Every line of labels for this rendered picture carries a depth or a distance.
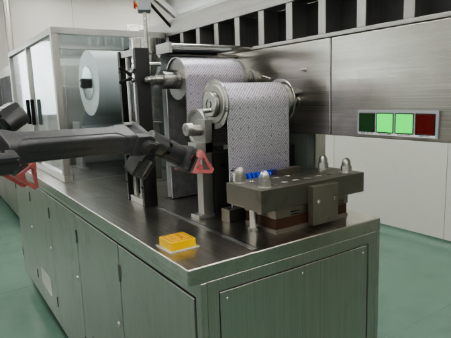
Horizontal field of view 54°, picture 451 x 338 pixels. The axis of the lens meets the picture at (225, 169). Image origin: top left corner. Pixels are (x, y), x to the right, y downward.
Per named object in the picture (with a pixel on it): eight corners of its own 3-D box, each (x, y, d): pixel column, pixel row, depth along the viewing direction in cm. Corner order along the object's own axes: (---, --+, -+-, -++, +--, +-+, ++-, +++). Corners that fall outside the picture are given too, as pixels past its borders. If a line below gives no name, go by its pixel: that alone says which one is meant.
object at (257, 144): (229, 182, 133) (227, 119, 130) (288, 172, 145) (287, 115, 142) (229, 182, 132) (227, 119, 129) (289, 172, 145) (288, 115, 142)
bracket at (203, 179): (190, 217, 140) (185, 120, 135) (207, 213, 144) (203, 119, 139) (198, 220, 136) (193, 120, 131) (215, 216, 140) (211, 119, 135)
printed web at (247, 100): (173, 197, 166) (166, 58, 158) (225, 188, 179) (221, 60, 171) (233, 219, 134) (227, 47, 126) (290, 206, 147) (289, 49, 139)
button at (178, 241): (159, 245, 114) (158, 236, 114) (182, 239, 118) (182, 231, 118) (171, 252, 109) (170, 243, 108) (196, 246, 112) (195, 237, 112)
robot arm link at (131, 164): (149, 141, 107) (127, 123, 111) (123, 180, 109) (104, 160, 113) (176, 149, 117) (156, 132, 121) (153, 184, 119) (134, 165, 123)
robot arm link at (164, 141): (153, 133, 113) (147, 125, 117) (139, 155, 114) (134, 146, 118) (175, 144, 116) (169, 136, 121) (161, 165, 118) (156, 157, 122)
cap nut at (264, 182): (254, 186, 119) (254, 170, 118) (265, 184, 121) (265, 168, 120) (263, 188, 116) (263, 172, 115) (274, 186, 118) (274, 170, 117)
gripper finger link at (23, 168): (36, 178, 128) (17, 152, 123) (50, 181, 123) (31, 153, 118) (17, 194, 124) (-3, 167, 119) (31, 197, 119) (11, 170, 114)
